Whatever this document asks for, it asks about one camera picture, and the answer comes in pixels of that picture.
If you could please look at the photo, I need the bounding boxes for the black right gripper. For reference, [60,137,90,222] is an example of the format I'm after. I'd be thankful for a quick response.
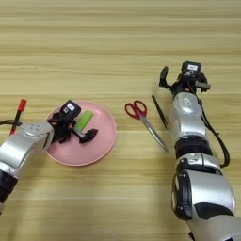
[158,65,212,96]

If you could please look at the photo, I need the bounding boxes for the red marker pen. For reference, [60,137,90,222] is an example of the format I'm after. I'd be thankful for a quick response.
[8,98,28,137]

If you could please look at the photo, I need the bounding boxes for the green rectangular block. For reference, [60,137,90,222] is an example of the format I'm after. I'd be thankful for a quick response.
[73,109,95,132]

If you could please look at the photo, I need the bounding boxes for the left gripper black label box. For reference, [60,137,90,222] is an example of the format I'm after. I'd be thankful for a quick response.
[58,99,83,122]

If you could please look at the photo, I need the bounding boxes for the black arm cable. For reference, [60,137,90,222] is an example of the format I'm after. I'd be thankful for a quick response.
[0,119,24,127]
[197,97,231,169]

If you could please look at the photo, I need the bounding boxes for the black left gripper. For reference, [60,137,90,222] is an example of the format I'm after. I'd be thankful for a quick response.
[46,111,100,145]

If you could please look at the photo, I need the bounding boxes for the round pink plate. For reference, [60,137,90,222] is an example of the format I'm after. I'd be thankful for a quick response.
[44,100,118,168]

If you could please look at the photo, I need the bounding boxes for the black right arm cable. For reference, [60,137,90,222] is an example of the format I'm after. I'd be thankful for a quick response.
[197,97,231,169]

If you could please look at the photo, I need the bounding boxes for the red handled scissors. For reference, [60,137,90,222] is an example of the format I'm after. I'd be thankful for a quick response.
[123,99,170,154]

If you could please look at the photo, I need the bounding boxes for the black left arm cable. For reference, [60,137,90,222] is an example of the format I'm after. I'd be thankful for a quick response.
[0,119,24,127]

